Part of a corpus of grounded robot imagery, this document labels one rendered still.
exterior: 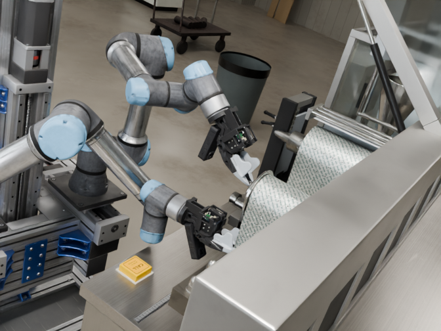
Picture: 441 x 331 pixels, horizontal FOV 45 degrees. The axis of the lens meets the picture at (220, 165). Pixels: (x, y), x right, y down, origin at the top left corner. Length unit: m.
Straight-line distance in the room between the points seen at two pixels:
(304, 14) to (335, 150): 10.23
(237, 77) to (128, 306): 3.67
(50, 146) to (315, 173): 0.75
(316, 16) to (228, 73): 6.73
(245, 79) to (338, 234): 4.42
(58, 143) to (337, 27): 10.07
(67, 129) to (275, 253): 1.03
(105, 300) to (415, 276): 0.86
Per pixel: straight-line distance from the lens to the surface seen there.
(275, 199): 1.39
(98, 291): 1.56
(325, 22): 11.46
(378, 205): 0.68
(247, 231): 1.46
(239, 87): 5.00
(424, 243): 1.14
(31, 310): 2.48
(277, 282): 0.48
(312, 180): 1.59
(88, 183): 2.08
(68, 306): 2.51
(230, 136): 1.43
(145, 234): 1.65
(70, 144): 1.48
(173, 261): 1.72
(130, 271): 1.60
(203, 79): 1.45
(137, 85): 1.49
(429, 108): 1.05
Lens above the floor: 1.93
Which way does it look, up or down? 26 degrees down
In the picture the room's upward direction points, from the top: 16 degrees clockwise
